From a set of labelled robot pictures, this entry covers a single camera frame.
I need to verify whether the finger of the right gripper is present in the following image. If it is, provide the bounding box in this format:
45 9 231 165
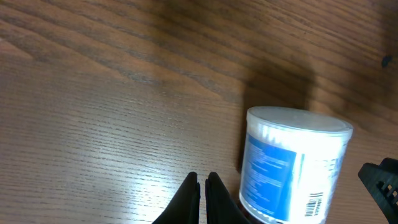
358 157 397 224

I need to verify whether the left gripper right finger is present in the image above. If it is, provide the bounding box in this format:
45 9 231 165
205 172 250 224

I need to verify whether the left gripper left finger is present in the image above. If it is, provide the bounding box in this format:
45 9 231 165
153 172 201 224

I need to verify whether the white jar blue label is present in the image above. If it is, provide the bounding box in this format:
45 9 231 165
239 106 353 224

